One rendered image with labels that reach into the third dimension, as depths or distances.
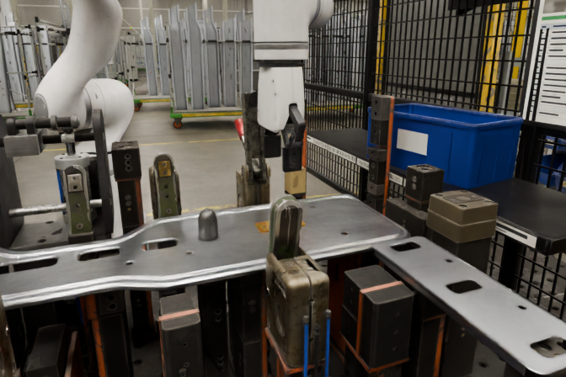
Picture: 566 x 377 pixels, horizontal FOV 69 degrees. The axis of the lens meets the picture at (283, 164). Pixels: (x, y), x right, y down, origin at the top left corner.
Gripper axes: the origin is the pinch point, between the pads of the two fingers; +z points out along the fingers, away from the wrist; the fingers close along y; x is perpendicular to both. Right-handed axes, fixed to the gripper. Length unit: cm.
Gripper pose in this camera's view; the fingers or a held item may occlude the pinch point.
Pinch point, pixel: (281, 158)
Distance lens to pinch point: 68.3
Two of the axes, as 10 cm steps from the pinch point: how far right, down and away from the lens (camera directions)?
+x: 9.3, -1.0, 3.4
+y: 3.6, 2.5, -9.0
